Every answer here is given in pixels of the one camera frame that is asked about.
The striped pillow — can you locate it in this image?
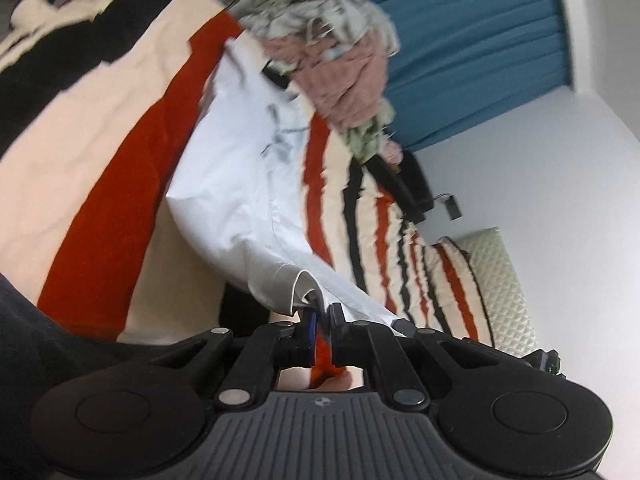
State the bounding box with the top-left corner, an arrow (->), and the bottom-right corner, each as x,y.
427,237 -> 495,347

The grey white clothes pile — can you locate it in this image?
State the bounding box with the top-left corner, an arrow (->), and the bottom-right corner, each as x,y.
240,0 -> 400,56

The black wall socket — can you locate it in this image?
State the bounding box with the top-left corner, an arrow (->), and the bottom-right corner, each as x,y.
433,193 -> 462,221

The right blue curtain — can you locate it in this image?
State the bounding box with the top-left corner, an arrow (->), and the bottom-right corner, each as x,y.
370,0 -> 572,151

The black armchair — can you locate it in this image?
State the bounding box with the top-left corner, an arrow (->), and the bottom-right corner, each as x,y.
364,151 -> 434,224

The pink small garment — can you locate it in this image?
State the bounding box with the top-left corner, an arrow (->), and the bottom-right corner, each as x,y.
381,139 -> 404,166

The white t-shirt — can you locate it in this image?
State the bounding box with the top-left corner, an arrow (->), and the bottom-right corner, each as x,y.
166,37 -> 412,335

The green patterned blanket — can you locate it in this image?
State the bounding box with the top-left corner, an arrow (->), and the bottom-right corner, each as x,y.
340,98 -> 396,164

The cream quilted headboard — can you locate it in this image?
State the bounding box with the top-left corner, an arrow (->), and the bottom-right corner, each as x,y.
456,228 -> 538,358

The striped fleece blanket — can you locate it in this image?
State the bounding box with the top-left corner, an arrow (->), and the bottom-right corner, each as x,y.
0,0 -> 497,391

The pink fluffy blanket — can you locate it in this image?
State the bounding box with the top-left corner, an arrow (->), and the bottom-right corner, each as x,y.
256,32 -> 391,128

